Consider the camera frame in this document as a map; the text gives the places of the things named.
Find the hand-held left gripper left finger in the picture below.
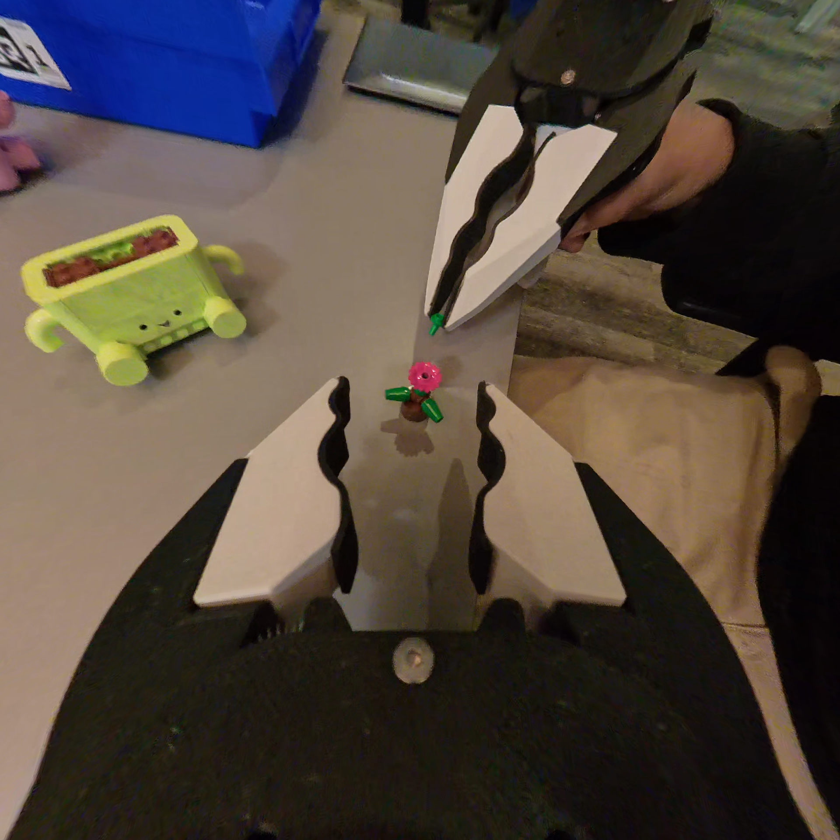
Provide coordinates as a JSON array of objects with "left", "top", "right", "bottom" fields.
[{"left": 193, "top": 376, "right": 360, "bottom": 624}]

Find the lime green toy brick pot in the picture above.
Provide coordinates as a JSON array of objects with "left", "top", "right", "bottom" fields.
[{"left": 21, "top": 214, "right": 248, "bottom": 387}]

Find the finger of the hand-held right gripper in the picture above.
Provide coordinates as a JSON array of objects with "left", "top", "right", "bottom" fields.
[
  {"left": 424, "top": 104, "right": 526, "bottom": 317},
  {"left": 440, "top": 125, "right": 619, "bottom": 332}
]

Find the lilac toy brick plant pot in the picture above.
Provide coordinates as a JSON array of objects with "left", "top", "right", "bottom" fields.
[{"left": 0, "top": 91, "right": 46, "bottom": 196}]

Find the pink toy brick flower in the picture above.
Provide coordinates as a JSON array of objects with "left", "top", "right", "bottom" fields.
[{"left": 384, "top": 361, "right": 445, "bottom": 424}]

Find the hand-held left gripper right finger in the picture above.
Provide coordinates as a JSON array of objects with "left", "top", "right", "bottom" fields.
[{"left": 468, "top": 381, "right": 627, "bottom": 621}]

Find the person's right hand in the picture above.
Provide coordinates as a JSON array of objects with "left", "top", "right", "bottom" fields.
[{"left": 558, "top": 98, "right": 737, "bottom": 255}]

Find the labelled blue plastic bin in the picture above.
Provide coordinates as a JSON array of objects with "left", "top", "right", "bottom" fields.
[{"left": 0, "top": 0, "right": 322, "bottom": 148}]

